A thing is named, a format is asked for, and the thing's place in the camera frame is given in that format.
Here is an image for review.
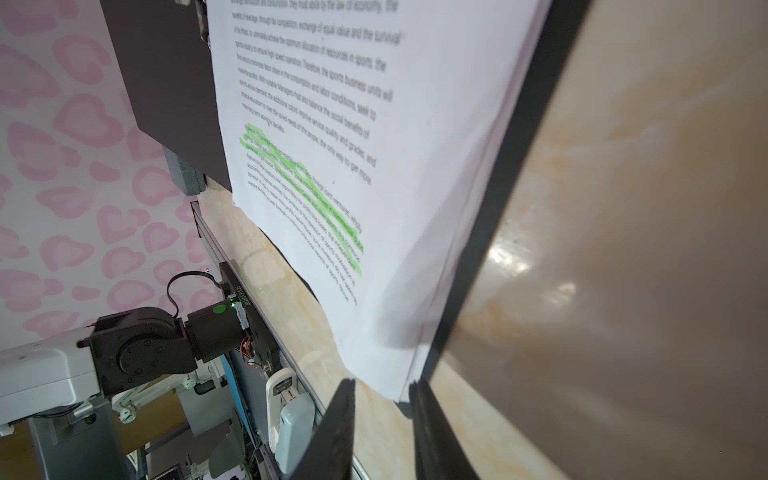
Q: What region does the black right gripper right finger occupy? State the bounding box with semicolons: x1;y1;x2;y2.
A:
409;379;479;480

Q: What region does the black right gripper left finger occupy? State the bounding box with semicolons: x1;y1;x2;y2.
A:
291;379;356;480

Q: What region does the printed paper sheet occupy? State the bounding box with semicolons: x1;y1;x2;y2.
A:
207;1;550;401

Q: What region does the white folder with black inside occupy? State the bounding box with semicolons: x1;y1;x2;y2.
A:
101;1;591;379

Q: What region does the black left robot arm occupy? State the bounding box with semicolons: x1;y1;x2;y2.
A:
1;301;246;434

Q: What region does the white device below table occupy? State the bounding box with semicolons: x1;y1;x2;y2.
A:
266;367;315;476

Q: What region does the grey sponge block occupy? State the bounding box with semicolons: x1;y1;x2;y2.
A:
163;147;206;196

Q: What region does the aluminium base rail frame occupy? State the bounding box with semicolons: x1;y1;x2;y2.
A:
191;201;368;479

